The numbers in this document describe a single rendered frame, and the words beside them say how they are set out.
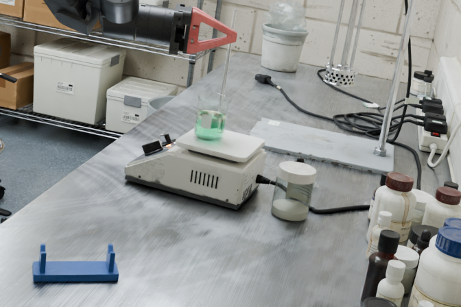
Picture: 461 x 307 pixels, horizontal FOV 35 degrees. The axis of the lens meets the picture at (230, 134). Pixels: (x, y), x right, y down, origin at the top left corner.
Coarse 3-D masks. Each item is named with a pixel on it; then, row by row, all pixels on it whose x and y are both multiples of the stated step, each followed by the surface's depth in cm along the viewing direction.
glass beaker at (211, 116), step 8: (200, 96) 115; (208, 96) 114; (216, 96) 118; (224, 96) 118; (200, 104) 115; (208, 104) 114; (216, 104) 114; (224, 104) 114; (200, 112) 115; (208, 112) 114; (216, 112) 114; (224, 112) 115; (200, 120) 115; (208, 120) 115; (216, 120) 115; (224, 120) 116; (200, 128) 115; (208, 128) 115; (216, 128) 115; (224, 128) 116; (200, 136) 116; (208, 136) 115; (216, 136) 116
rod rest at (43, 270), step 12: (108, 252) 89; (36, 264) 87; (48, 264) 88; (60, 264) 88; (72, 264) 89; (84, 264) 89; (96, 264) 89; (108, 264) 88; (36, 276) 85; (48, 276) 85; (60, 276) 86; (72, 276) 86; (84, 276) 87; (96, 276) 87; (108, 276) 88
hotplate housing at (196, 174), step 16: (144, 160) 117; (160, 160) 116; (176, 160) 115; (192, 160) 114; (208, 160) 113; (224, 160) 114; (256, 160) 118; (128, 176) 119; (144, 176) 117; (160, 176) 116; (176, 176) 115; (192, 176) 114; (208, 176) 113; (224, 176) 113; (240, 176) 112; (256, 176) 120; (176, 192) 116; (192, 192) 115; (208, 192) 114; (224, 192) 113; (240, 192) 113
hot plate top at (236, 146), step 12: (192, 132) 120; (228, 132) 123; (180, 144) 114; (192, 144) 114; (204, 144) 115; (216, 144) 116; (228, 144) 117; (240, 144) 118; (252, 144) 119; (264, 144) 121; (228, 156) 112; (240, 156) 112
